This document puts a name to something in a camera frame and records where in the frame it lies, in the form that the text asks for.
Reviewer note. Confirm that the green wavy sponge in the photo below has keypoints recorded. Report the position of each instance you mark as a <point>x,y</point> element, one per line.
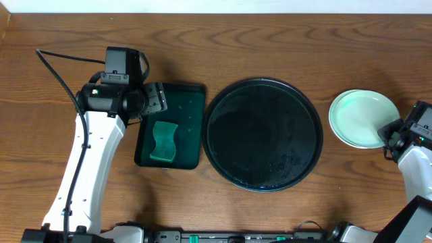
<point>165,147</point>

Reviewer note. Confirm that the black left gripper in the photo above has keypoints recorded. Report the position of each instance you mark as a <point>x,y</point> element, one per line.
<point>155,98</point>

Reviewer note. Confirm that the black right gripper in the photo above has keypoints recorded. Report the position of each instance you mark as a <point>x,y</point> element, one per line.
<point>390,130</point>

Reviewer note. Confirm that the pale green plate top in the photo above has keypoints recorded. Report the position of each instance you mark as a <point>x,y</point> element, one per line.
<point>364,116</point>

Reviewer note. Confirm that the pale green plate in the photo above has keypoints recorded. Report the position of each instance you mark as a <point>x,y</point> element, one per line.
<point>332,118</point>
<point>364,116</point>

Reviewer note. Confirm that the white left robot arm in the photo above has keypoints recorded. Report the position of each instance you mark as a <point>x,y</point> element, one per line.
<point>104,106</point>

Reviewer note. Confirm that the pale green plate bottom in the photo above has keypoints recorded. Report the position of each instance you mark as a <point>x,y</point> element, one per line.
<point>332,118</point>

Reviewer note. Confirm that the black rectangular tray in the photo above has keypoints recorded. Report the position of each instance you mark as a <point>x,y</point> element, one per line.
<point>185,107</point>

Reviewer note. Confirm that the black round tray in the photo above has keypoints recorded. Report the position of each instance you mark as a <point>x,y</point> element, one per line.
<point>262,134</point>

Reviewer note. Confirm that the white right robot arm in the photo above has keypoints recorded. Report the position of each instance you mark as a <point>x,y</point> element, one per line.
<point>413,222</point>

